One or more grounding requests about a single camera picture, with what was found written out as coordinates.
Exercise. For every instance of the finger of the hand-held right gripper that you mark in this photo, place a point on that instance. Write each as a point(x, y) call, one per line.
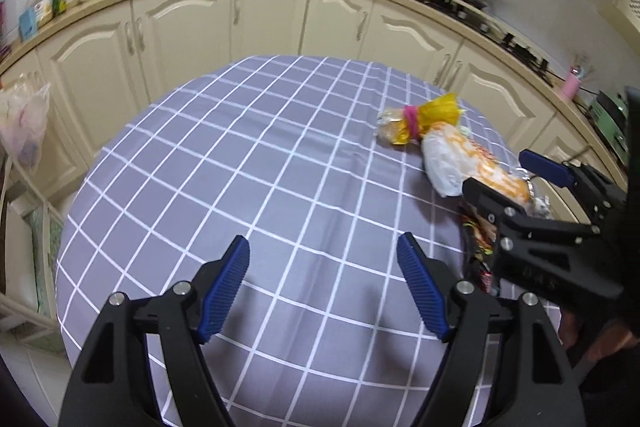
point(545, 167)
point(487, 197)

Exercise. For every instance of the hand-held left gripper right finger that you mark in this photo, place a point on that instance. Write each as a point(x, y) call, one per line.
point(422, 287)

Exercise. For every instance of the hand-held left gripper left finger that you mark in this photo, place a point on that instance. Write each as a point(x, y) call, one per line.
point(222, 292)

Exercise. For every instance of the orange white snack bag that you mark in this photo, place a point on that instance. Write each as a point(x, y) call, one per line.
point(450, 157)

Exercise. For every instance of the red black snack packet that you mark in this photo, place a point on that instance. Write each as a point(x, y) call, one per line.
point(477, 257)

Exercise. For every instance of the yellow bread bag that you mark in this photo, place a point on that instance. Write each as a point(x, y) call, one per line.
point(435, 112)

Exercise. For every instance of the person's right hand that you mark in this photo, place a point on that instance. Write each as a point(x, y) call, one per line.
point(612, 334)

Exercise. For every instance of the green electric cooker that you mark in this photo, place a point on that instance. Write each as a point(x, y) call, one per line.
point(607, 122)

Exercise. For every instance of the pink utensil holder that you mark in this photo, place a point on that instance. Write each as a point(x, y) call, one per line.
point(570, 84)

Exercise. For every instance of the grey checkered tablecloth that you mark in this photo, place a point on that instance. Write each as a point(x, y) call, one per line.
point(280, 167)

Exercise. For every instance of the black gas stove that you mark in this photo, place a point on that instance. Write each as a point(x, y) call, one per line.
point(480, 19)

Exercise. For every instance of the green patterned cloth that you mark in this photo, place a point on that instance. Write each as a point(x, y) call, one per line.
point(47, 267)

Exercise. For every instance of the white rack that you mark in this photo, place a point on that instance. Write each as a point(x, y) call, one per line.
point(22, 302)

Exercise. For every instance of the hanging white plastic bag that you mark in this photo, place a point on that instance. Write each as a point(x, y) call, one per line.
point(22, 127)

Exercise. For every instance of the cream base cabinets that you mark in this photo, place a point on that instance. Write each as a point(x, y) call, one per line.
point(200, 17)

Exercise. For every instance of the blue packet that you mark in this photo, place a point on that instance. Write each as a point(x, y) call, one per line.
point(26, 26)

